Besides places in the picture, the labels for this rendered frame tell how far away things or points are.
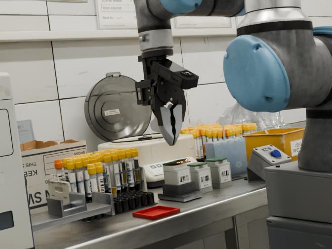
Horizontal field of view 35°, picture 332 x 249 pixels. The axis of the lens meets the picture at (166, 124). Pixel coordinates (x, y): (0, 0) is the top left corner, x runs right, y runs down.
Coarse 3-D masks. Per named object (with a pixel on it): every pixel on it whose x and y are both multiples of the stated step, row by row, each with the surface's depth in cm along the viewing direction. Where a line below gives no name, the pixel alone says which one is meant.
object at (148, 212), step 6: (144, 210) 105; (150, 210) 106; (156, 210) 106; (162, 210) 105; (168, 210) 105; (174, 210) 102; (138, 216) 102; (144, 216) 101; (150, 216) 99; (156, 216) 99; (162, 216) 100
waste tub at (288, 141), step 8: (280, 128) 149; (288, 128) 148; (296, 128) 146; (304, 128) 141; (248, 136) 142; (256, 136) 140; (264, 136) 138; (272, 136) 136; (280, 136) 135; (288, 136) 136; (296, 136) 138; (248, 144) 142; (256, 144) 140; (264, 144) 138; (272, 144) 137; (280, 144) 135; (288, 144) 136; (296, 144) 138; (248, 152) 143; (288, 152) 135; (296, 152) 138; (248, 160) 143; (296, 160) 138
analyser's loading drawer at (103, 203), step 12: (72, 192) 98; (96, 192) 102; (48, 204) 96; (60, 204) 92; (72, 204) 99; (84, 204) 95; (96, 204) 100; (108, 204) 99; (36, 216) 95; (48, 216) 94; (60, 216) 93; (72, 216) 93; (84, 216) 95; (36, 228) 89
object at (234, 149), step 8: (208, 144) 132; (216, 144) 131; (224, 144) 132; (232, 144) 133; (240, 144) 134; (208, 152) 132; (216, 152) 131; (224, 152) 132; (232, 152) 133; (240, 152) 134; (232, 160) 133; (240, 160) 134; (232, 168) 133; (240, 168) 134; (232, 176) 132; (240, 176) 132
